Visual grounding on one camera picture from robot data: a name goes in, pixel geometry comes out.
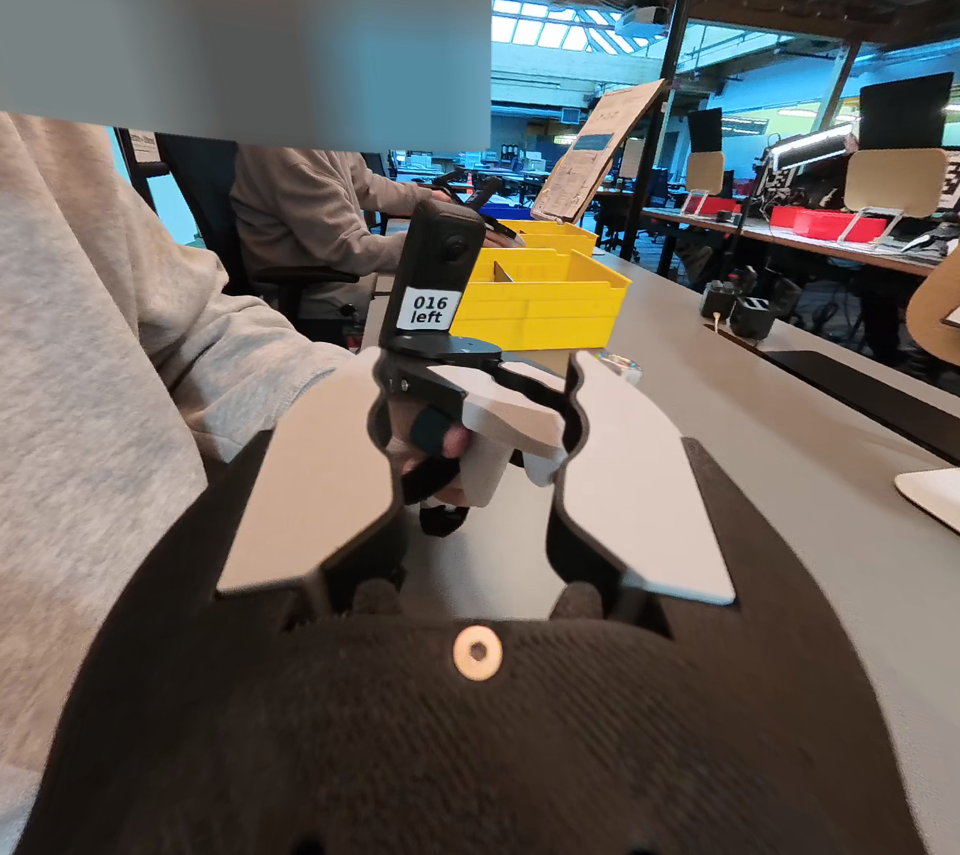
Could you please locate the LED light bar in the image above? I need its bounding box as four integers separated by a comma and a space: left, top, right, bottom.
765, 123, 856, 174

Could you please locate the grey desk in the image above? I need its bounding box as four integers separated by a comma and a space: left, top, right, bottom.
360, 247, 960, 855

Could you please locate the person's left forearm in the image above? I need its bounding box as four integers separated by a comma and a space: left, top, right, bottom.
142, 285, 380, 466

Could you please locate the white document stand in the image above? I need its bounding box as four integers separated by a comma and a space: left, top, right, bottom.
894, 468, 960, 535

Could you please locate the wooden-top office table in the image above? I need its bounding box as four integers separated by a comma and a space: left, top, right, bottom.
641, 206, 939, 286

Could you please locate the tan document board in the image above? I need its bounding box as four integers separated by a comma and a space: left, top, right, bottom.
531, 78, 669, 224

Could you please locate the ceiling projector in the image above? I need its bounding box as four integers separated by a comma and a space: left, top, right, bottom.
615, 0, 671, 39

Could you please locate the black office chair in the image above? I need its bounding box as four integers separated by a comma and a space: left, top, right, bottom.
153, 133, 361, 346

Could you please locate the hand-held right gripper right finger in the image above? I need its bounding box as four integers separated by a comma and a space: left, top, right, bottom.
546, 350, 738, 607

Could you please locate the yellow divided plastic bin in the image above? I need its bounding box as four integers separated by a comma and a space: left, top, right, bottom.
450, 247, 633, 351

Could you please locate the instruction sheet on wooden board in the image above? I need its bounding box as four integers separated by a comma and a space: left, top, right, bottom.
905, 266, 960, 369

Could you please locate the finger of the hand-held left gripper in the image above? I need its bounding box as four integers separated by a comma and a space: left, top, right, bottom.
495, 357, 585, 456
427, 364, 569, 490

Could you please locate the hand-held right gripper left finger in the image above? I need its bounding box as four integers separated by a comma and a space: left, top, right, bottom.
215, 348, 412, 595

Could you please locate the black desk cable cover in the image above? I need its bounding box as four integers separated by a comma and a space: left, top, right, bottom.
753, 348, 960, 465

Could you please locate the rounded tan board on stand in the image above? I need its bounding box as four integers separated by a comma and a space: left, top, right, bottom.
684, 150, 726, 219
843, 148, 948, 249

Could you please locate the person's left hand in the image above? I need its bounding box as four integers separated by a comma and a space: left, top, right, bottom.
382, 422, 471, 507

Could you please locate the black steel column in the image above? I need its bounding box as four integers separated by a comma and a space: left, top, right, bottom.
622, 0, 721, 264

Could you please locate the person's grey sweater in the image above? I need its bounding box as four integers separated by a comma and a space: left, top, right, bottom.
0, 112, 226, 796

